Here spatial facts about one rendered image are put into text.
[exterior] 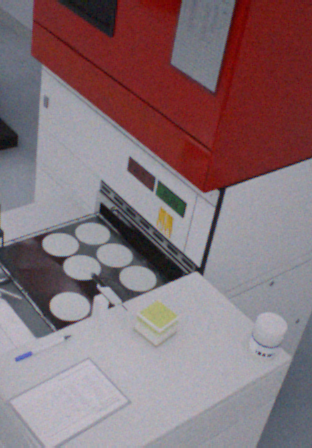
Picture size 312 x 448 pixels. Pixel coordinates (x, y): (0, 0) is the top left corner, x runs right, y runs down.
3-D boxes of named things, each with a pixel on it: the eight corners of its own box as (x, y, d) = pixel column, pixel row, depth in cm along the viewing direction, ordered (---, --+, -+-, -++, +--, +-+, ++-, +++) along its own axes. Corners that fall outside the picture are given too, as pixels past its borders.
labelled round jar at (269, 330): (261, 336, 161) (271, 307, 156) (282, 355, 157) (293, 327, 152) (240, 347, 157) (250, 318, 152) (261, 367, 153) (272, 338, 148)
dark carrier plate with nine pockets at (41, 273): (98, 216, 200) (98, 215, 200) (170, 286, 181) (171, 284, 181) (-7, 251, 181) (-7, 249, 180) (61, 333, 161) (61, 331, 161)
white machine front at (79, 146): (42, 161, 233) (49, 52, 209) (194, 306, 187) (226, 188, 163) (34, 163, 231) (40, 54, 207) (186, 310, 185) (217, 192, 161)
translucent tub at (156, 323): (153, 318, 160) (157, 297, 156) (176, 336, 157) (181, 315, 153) (131, 333, 155) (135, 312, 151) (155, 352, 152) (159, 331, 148)
